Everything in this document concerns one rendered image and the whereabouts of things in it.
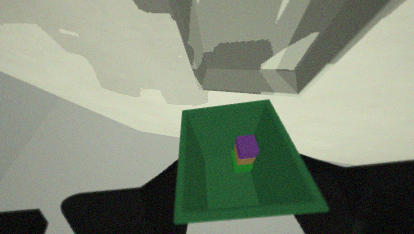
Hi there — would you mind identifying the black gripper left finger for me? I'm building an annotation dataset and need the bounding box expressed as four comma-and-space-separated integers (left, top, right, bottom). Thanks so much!
60, 159, 188, 234

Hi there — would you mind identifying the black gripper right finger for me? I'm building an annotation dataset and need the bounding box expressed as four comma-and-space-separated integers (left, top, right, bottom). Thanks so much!
294, 153, 414, 234

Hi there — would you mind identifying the small purple block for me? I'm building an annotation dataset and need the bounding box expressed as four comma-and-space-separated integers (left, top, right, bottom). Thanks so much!
235, 134, 260, 159

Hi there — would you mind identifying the green open-top box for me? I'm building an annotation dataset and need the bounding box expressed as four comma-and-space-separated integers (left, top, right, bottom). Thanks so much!
173, 99, 329, 225

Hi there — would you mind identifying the small tan block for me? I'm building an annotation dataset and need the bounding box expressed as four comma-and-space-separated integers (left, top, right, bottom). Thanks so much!
234, 145, 256, 165

